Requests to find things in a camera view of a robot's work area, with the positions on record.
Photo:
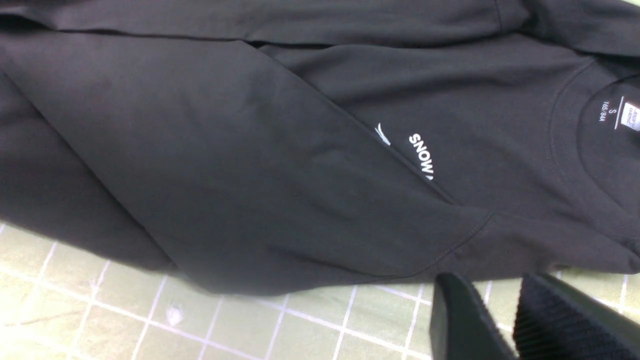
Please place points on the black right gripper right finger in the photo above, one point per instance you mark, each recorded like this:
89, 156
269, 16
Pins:
556, 321

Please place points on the green checkered tablecloth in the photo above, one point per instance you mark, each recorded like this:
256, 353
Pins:
62, 303

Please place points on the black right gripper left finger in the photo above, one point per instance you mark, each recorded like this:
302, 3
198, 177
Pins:
461, 327

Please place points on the dark gray long-sleeve top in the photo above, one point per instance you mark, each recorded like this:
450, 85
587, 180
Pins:
265, 147

